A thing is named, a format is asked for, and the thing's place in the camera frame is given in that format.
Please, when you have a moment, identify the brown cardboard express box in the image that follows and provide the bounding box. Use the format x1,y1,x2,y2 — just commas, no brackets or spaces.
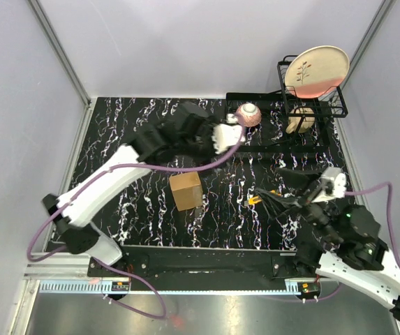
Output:
169,172,203,211

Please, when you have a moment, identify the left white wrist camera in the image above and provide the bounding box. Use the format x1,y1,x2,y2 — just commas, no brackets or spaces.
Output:
212,114,246,154

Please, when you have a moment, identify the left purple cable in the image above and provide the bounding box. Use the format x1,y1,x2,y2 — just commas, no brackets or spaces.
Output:
27,113,246,320

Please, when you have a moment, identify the beige ceramic mug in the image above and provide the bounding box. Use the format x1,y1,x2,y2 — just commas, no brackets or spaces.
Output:
286,107,315,134

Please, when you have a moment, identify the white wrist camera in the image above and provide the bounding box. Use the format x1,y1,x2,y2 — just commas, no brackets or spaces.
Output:
212,114,246,154
312,167,347,203

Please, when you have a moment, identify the yellow black utility knife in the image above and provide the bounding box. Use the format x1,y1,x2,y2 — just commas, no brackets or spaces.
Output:
245,190,280,206

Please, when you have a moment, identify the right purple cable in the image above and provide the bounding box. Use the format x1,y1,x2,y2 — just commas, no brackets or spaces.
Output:
262,181,400,303

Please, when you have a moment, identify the purple cable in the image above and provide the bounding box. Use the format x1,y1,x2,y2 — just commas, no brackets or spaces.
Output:
262,181,400,303
27,113,246,320

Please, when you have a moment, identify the black wire dish rack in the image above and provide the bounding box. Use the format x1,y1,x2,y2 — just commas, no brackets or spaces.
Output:
225,55,348,154

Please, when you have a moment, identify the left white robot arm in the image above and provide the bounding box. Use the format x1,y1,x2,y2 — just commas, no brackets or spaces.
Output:
42,102,225,276

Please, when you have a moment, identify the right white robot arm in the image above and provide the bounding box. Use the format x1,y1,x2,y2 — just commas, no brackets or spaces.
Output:
247,167,400,322

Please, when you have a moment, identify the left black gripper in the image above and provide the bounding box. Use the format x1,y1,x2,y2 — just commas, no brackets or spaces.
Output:
179,115,233,177

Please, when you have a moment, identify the pink patterned bowl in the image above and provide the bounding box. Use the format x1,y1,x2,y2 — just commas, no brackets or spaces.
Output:
236,103,262,128

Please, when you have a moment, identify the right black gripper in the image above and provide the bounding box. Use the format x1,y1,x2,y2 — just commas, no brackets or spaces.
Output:
253,166,343,244

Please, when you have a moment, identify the cream pink plate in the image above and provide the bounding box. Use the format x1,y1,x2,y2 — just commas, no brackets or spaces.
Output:
283,45,350,98

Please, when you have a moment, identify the aluminium frame rail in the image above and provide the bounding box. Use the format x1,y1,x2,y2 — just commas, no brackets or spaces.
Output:
26,0,91,107

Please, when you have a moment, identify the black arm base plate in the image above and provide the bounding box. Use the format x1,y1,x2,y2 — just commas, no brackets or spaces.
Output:
87,244,336,280

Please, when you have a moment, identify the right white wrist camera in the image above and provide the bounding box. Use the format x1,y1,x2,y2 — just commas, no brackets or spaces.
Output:
312,167,347,203

